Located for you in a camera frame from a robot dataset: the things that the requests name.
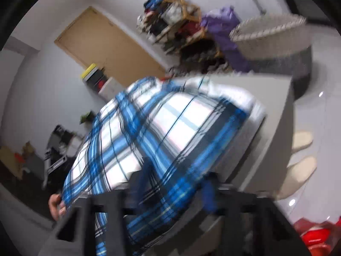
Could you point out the white storage cabinet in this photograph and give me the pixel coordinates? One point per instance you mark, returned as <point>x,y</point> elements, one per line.
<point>112,89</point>

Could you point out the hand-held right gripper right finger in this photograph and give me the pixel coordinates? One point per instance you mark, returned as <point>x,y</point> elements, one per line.
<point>209,196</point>

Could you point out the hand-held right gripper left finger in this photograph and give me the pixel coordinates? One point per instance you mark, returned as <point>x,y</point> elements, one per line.
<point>145,177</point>

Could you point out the white folded blanket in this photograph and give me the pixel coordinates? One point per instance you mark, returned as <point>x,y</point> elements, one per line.
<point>247,101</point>

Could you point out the person's left hand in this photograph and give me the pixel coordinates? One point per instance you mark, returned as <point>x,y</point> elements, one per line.
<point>56,205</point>

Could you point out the white desk with drawers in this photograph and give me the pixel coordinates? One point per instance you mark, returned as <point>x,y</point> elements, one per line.
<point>58,152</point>

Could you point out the black red shoe box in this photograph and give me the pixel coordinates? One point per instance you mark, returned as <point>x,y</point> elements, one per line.
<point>101,84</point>

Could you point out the red plastic stool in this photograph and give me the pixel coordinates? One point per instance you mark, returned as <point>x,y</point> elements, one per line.
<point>319,240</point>

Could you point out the wooden shoe rack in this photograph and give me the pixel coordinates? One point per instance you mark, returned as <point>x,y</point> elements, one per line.
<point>175,29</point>

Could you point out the blue plaid shirt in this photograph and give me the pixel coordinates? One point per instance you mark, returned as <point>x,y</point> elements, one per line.
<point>149,138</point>

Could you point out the woven laundry basket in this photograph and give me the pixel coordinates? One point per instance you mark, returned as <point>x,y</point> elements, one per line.
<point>274,42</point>

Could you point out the wooden door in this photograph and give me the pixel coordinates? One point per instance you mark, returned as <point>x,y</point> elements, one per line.
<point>106,48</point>

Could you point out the purple plastic bag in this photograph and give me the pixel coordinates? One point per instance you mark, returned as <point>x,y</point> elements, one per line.
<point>226,32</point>

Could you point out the dark green bouquet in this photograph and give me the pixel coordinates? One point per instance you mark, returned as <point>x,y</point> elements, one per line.
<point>87,117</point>

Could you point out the flat brown cardboard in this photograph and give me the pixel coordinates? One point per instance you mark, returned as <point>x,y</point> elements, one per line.
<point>12,157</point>

